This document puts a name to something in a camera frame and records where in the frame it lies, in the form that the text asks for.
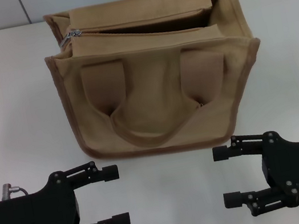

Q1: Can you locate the left gripper cable with connector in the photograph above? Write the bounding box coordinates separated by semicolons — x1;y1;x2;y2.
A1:
0;179;31;201

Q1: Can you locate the khaki canvas food bag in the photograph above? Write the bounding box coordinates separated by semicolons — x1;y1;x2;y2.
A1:
34;0;278;174

